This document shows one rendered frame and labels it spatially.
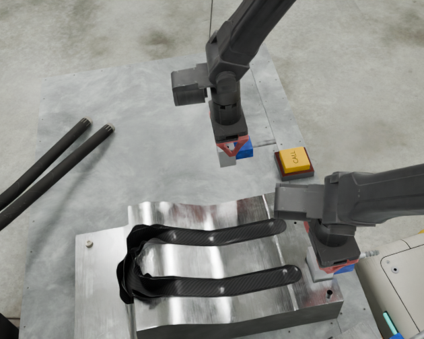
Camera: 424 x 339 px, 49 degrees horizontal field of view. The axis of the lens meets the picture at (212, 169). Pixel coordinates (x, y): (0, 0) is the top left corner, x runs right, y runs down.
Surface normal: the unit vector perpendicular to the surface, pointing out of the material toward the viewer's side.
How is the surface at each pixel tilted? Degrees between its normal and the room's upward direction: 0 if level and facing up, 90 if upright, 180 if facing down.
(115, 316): 0
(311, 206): 29
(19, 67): 0
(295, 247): 0
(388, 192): 73
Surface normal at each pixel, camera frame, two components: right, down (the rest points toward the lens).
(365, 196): -0.97, -0.12
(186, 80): -0.14, -0.39
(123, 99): -0.07, -0.61
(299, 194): -0.22, -0.16
